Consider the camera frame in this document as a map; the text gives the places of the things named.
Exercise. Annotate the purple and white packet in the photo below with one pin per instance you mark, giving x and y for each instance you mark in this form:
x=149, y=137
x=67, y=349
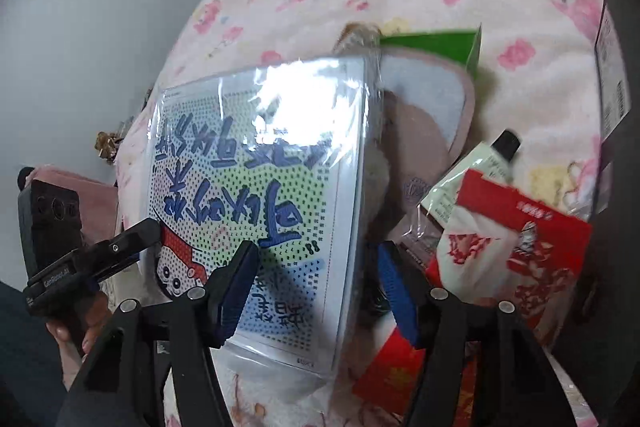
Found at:
x=425, y=122

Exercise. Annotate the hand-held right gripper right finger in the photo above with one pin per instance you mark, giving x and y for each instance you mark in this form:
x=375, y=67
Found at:
x=397, y=299

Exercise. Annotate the pink cushion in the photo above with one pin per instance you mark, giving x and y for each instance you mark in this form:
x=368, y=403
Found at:
x=100, y=202

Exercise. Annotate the person's left forearm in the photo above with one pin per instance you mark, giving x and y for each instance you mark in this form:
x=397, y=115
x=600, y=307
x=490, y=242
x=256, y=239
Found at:
x=25, y=357

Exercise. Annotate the brown fuzzy item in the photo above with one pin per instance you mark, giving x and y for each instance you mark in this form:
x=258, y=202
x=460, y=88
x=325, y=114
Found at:
x=360, y=36

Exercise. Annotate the white hand cream tube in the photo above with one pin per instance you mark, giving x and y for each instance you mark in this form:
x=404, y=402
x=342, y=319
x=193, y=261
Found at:
x=492, y=162

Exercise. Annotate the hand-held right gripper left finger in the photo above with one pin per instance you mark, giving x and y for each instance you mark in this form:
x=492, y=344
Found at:
x=235, y=299

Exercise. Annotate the person's left hand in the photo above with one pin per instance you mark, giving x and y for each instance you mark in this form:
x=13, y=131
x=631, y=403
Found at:
x=94, y=333

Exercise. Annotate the red envelope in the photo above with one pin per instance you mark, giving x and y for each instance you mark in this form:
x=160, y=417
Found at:
x=390, y=372

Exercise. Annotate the red and white paper packet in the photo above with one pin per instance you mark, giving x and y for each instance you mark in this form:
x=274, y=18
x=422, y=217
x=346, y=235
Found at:
x=545, y=247

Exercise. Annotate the gold shiny trinket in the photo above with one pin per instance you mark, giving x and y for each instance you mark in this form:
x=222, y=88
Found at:
x=112, y=142

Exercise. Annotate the green carton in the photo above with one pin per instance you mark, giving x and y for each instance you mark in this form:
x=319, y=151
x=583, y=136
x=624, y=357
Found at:
x=435, y=47

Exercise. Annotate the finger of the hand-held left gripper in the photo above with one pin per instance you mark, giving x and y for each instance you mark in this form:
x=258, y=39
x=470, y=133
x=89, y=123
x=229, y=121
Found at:
x=125, y=248

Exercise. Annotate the plastic-wrapped dotted picture pack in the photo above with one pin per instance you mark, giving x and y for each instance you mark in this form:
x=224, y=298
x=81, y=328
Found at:
x=280, y=167

